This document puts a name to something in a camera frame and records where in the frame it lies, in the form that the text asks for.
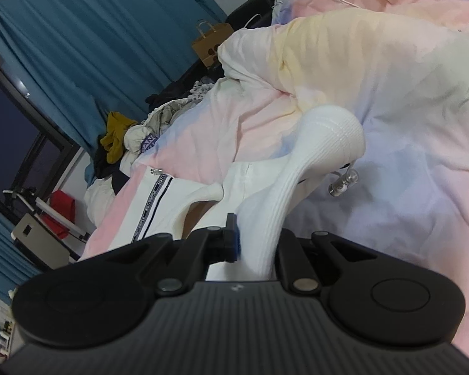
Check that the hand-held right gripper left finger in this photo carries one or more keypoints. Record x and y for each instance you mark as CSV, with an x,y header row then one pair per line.
x,y
234,244

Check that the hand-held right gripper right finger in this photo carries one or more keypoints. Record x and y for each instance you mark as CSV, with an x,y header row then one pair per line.
x,y
283,254

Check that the white hooded sweatshirt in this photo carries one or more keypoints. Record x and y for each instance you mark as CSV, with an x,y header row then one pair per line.
x,y
316,172

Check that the pastel bed sheet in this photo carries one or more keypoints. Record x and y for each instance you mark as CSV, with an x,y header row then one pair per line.
x,y
394,218

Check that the white pillow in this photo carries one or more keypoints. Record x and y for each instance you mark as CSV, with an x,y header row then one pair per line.
x,y
99,199

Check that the grey crumpled garment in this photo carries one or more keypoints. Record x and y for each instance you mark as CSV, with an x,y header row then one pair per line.
x,y
172,115

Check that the black garment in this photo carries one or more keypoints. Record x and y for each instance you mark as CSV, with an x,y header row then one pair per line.
x,y
103,164

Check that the mustard yellow garment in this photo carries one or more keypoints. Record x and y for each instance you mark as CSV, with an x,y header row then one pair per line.
x,y
117,136

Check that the dark navy cloth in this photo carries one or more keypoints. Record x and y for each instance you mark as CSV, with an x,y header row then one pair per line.
x,y
168,93

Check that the red bag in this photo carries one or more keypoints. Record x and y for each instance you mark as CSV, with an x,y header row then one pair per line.
x,y
62,211

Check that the white metal rack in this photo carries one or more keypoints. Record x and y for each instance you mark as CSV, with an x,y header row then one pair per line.
x,y
43,205

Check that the brown paper bag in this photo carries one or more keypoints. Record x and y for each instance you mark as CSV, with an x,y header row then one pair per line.
x,y
211,45

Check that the pastel duvet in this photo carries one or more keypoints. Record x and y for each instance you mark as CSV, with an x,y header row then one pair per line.
x,y
367,54

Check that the blue curtain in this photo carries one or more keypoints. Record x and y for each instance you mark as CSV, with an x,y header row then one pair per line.
x,y
82,39
4,250

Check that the black chair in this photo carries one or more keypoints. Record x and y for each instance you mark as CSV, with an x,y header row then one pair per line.
x,y
254,7

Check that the black framed window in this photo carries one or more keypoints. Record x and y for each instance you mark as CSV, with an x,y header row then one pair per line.
x,y
8,132

